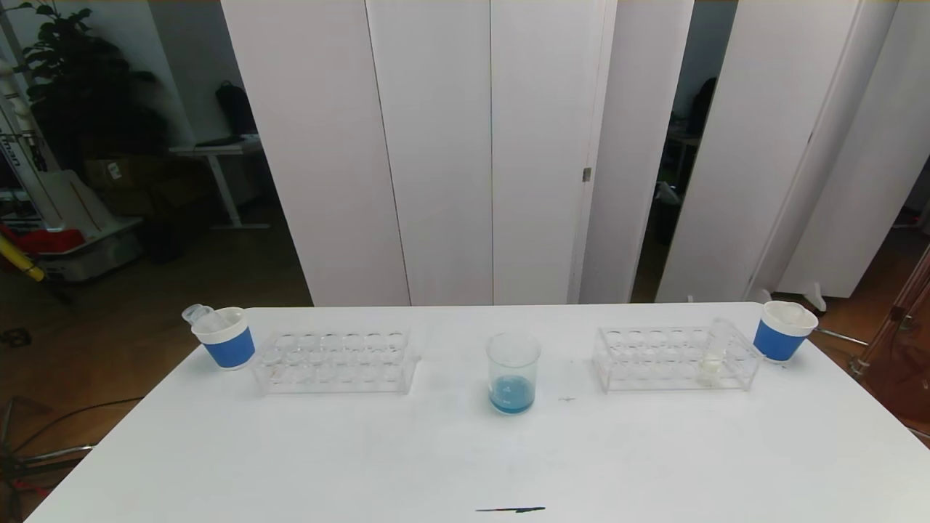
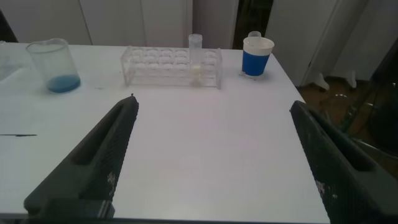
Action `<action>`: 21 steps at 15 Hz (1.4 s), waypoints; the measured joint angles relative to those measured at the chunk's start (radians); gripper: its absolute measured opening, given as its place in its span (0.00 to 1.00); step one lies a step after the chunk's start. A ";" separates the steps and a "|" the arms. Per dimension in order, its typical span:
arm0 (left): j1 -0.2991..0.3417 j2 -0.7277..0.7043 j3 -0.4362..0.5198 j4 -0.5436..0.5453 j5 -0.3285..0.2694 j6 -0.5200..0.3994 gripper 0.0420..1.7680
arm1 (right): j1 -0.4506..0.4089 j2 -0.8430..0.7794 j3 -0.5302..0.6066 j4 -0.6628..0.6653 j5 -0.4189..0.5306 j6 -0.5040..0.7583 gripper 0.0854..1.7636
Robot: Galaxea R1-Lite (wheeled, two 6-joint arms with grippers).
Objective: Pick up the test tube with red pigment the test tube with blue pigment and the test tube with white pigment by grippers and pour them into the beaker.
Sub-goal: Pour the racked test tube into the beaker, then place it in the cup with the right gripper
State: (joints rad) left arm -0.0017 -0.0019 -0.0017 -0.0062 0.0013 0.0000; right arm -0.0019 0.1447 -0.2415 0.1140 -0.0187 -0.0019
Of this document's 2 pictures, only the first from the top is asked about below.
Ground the clear glass beaker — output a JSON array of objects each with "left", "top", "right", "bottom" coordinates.
[{"left": 485, "top": 331, "right": 542, "bottom": 416}]

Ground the clear plastic test tube rack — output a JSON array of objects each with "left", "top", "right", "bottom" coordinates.
[
  {"left": 592, "top": 324, "right": 765, "bottom": 392},
  {"left": 252, "top": 327, "right": 422, "bottom": 395}
]

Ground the test tube with yellow pigment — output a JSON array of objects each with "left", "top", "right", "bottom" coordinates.
[{"left": 697, "top": 317, "right": 736, "bottom": 384}]

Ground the white folding screen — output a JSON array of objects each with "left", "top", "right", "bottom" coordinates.
[
  {"left": 654, "top": 0, "right": 930, "bottom": 302},
  {"left": 220, "top": 0, "right": 695, "bottom": 306}
]

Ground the blue white paper cup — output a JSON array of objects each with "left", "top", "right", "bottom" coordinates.
[
  {"left": 752, "top": 300, "right": 819, "bottom": 362},
  {"left": 192, "top": 306, "right": 256, "bottom": 370}
]

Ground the black backpack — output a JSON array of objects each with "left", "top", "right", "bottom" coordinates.
[{"left": 216, "top": 80, "right": 259, "bottom": 135}]

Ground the white desk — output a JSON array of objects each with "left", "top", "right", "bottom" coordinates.
[{"left": 169, "top": 137, "right": 271, "bottom": 231}]

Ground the brown cardboard box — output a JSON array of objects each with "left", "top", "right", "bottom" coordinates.
[{"left": 82, "top": 155, "right": 175, "bottom": 193}]

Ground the white screen foot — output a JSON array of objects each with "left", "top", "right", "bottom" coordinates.
[{"left": 796, "top": 282, "right": 829, "bottom": 315}]

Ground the white machine base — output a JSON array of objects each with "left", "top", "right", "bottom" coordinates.
[{"left": 36, "top": 169, "right": 144, "bottom": 280}]

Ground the red plastic object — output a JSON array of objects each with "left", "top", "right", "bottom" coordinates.
[{"left": 0, "top": 224, "right": 84, "bottom": 255}]

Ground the dark green potted plant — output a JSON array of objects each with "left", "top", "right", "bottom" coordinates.
[{"left": 15, "top": 0, "right": 168, "bottom": 171}]

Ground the yellow pole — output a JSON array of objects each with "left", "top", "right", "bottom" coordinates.
[{"left": 0, "top": 232, "right": 46, "bottom": 281}]

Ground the brown metal stand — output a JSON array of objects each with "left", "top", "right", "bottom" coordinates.
[{"left": 850, "top": 247, "right": 930, "bottom": 429}]

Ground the white banner stand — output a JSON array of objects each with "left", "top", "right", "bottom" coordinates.
[{"left": 0, "top": 58, "right": 62, "bottom": 230}]

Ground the black floor cable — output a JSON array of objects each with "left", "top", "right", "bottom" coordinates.
[{"left": 0, "top": 394, "right": 144, "bottom": 466}]

